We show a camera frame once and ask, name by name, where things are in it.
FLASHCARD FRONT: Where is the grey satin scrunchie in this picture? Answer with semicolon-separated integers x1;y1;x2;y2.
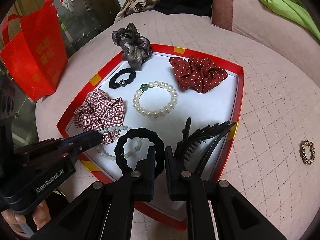
112;23;152;71

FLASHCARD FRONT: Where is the black twisted hair ring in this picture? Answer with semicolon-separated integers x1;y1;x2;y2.
114;127;166;178

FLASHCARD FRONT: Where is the pink bolster pillow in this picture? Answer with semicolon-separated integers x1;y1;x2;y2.
211;0;319;85

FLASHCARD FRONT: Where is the person's left hand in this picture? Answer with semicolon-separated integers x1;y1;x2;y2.
1;199;52;235

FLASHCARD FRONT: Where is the leopard print hair tie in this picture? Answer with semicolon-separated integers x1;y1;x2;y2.
299;140;316;166

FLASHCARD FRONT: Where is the black hair tie with bead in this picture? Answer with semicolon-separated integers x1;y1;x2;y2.
108;67;137;90

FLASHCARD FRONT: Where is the white pearl bracelet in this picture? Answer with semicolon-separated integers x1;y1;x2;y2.
132;80;179;119

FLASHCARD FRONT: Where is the red plaid scrunchie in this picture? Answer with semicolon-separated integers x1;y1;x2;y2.
74;89;125;145

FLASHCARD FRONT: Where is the pale jade bead bracelet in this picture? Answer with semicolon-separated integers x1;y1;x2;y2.
96;125;144;162

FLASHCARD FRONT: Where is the red shallow tray box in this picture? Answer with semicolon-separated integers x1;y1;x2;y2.
56;44;244;231

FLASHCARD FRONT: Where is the red gift bag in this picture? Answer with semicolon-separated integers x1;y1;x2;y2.
1;0;68;101

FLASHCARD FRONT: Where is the black hair claw clip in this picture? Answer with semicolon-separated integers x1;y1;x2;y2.
174;117;236;176

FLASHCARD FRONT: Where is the wooden glass door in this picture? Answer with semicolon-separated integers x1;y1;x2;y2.
1;0;120;56

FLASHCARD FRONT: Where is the red polka dot scrunchie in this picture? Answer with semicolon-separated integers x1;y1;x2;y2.
169;56;228;94

